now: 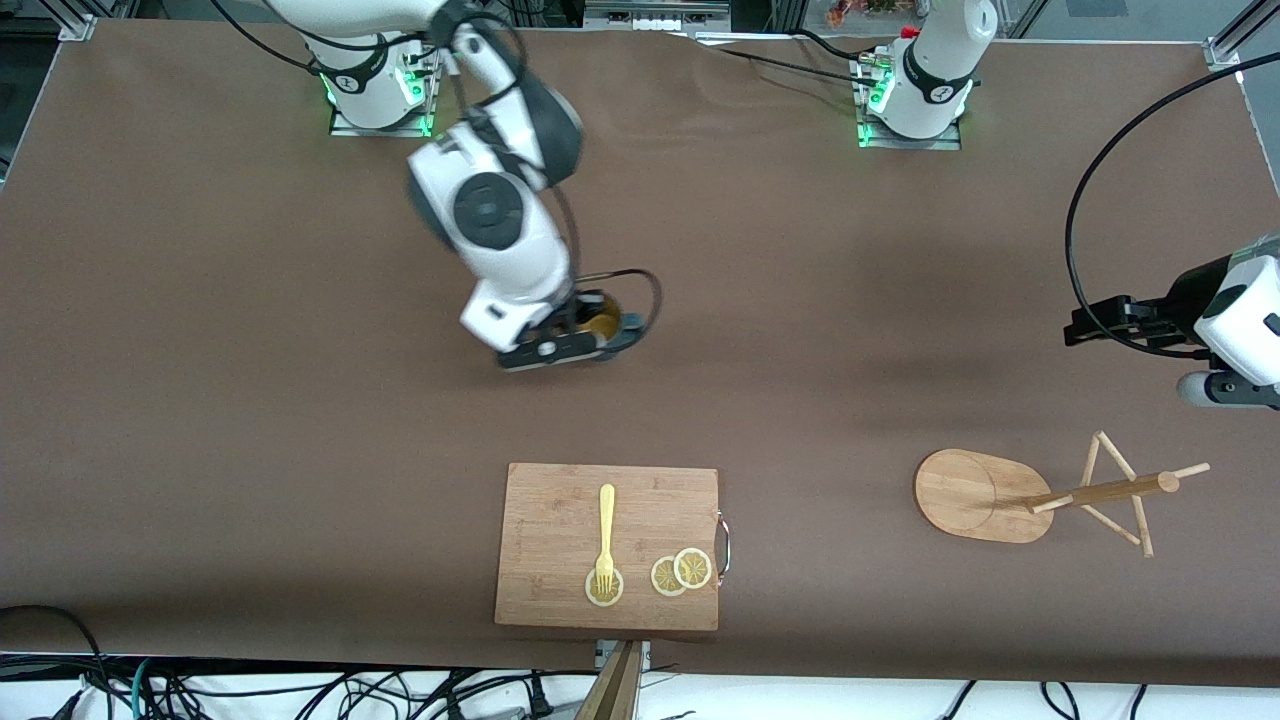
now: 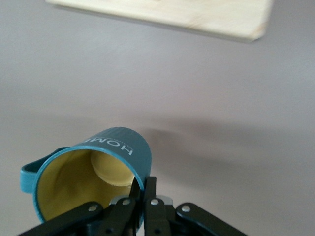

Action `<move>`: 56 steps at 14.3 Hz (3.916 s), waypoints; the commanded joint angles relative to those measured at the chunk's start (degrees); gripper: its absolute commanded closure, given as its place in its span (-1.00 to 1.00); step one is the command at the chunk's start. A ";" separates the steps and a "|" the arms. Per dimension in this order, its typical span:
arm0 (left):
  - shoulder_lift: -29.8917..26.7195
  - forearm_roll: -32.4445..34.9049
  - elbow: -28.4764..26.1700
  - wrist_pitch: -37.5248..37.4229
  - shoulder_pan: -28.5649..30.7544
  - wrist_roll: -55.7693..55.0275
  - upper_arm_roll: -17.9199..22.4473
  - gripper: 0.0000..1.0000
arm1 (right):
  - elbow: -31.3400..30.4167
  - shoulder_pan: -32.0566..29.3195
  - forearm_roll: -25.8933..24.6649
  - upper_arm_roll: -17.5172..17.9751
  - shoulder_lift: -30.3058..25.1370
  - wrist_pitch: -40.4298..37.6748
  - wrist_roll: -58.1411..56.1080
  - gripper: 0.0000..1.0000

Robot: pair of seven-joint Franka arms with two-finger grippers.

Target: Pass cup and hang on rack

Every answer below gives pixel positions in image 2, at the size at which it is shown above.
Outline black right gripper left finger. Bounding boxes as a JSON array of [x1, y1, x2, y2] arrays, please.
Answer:
[[17, 177, 142, 236]]

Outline wooden cutting board metal handle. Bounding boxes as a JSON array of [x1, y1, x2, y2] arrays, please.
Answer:
[[45, 0, 274, 44]]

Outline teal ribbed mug yellow inside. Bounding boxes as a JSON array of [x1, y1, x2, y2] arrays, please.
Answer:
[[19, 126, 153, 232]]

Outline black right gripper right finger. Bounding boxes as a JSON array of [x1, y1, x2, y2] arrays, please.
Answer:
[[144, 176, 247, 236]]

